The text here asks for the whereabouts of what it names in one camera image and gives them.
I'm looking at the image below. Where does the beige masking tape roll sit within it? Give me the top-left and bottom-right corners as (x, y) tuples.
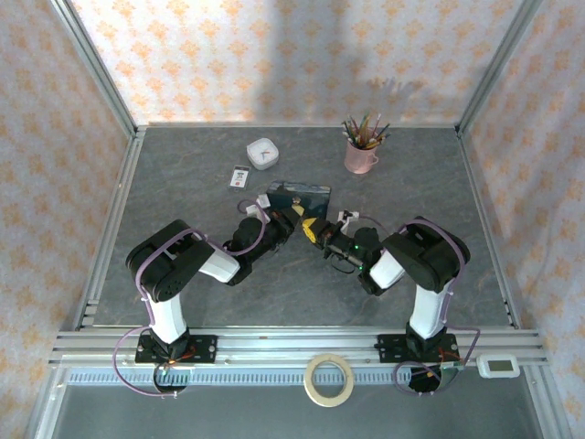
(303, 352), (356, 409)

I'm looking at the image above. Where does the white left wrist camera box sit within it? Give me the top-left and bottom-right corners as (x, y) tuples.
(245, 193), (273, 219)

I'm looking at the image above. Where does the pink ceramic mug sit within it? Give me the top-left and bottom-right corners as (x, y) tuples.
(344, 139), (380, 175)

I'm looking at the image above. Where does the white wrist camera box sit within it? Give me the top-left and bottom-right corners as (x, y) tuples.
(336, 208), (363, 230)
(245, 193), (273, 219)

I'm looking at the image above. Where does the grey slotted cable duct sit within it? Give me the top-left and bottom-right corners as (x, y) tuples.
(63, 368), (527, 386)

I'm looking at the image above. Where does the dark pencil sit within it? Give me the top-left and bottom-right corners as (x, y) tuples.
(368, 122), (392, 149)

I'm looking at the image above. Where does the white square desk clock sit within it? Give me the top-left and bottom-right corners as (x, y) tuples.
(245, 137), (281, 172)

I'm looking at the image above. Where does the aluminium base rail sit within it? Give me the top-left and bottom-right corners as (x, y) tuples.
(48, 327), (548, 368)

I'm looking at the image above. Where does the blue starry night print box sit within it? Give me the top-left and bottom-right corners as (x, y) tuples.
(265, 179), (333, 221)

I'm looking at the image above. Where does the aluminium frame post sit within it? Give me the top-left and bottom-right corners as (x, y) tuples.
(48, 0), (140, 136)
(456, 0), (548, 134)

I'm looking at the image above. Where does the ID card in clear holder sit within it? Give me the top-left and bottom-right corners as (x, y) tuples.
(228, 164), (251, 190)

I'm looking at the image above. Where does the white digital display device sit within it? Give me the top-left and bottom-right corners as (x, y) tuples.
(476, 355), (522, 379)

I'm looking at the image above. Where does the aluminium back rail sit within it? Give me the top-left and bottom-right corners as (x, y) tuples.
(135, 121), (461, 131)

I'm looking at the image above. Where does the aluminium side rail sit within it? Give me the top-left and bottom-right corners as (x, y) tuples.
(72, 127), (148, 331)
(455, 127), (523, 330)

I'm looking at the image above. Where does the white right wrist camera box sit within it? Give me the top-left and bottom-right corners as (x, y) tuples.
(336, 208), (363, 230)

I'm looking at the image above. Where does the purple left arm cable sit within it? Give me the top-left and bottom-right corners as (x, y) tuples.
(112, 198), (271, 400)

